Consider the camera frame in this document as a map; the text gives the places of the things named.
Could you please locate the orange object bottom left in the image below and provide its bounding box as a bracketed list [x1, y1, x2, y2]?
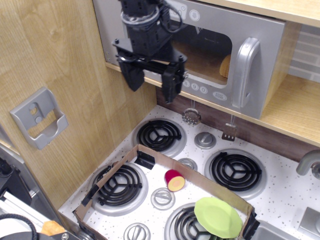
[40, 220, 66, 236]

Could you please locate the front right black burner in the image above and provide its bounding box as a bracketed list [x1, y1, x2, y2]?
[170, 206, 219, 240]

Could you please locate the brown cardboard box frame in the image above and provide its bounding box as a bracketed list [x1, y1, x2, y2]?
[73, 144, 259, 240]

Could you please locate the grey toy sink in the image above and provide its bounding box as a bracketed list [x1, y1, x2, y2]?
[252, 207, 320, 240]

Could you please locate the grey wall phone holder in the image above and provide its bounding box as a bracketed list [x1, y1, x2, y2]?
[9, 87, 69, 150]

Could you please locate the red yellow toy fruit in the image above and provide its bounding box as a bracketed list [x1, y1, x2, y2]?
[164, 169, 186, 192]

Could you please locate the grey stove knob back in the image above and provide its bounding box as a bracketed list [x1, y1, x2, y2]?
[194, 132, 217, 149]

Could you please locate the black cable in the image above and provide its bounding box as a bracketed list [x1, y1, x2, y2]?
[0, 212, 39, 240]

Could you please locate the hanging metal strainer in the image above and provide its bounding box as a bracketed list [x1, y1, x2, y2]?
[181, 100, 202, 127]

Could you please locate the black burner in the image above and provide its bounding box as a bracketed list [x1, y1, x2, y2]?
[170, 206, 219, 240]
[206, 150, 263, 192]
[135, 119, 182, 152]
[97, 164, 144, 207]

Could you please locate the grey toy faucet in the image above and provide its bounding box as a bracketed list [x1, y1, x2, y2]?
[296, 150, 320, 180]

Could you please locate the yellow toy corn cob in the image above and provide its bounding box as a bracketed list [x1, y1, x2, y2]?
[219, 54, 231, 78]

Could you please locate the back left black burner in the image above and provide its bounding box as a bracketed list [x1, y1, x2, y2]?
[135, 119, 182, 152]

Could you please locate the green toy plate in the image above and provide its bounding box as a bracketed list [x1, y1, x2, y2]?
[194, 197, 243, 239]

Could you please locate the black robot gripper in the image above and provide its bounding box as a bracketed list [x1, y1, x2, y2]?
[112, 18, 187, 104]

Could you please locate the grey stove knob center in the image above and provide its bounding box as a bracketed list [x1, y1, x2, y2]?
[150, 187, 176, 211]

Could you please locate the hanging metal spatula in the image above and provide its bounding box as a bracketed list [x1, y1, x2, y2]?
[221, 115, 237, 142]

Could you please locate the grey toy microwave door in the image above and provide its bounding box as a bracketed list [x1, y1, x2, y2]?
[93, 0, 287, 119]

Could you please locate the grey stove knob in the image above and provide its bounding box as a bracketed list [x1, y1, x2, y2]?
[123, 222, 151, 240]
[178, 158, 198, 172]
[150, 187, 176, 211]
[194, 132, 217, 149]

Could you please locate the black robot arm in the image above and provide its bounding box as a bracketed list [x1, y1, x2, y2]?
[112, 0, 187, 104]

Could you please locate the grey stove knob middle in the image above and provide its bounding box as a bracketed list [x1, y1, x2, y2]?
[178, 158, 198, 172]

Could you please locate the front left black burner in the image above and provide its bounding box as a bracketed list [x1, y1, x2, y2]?
[97, 164, 144, 207]

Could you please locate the grey stove knob front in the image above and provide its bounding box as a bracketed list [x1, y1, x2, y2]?
[123, 222, 151, 240]

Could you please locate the back right black burner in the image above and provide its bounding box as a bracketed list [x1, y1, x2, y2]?
[206, 150, 263, 192]

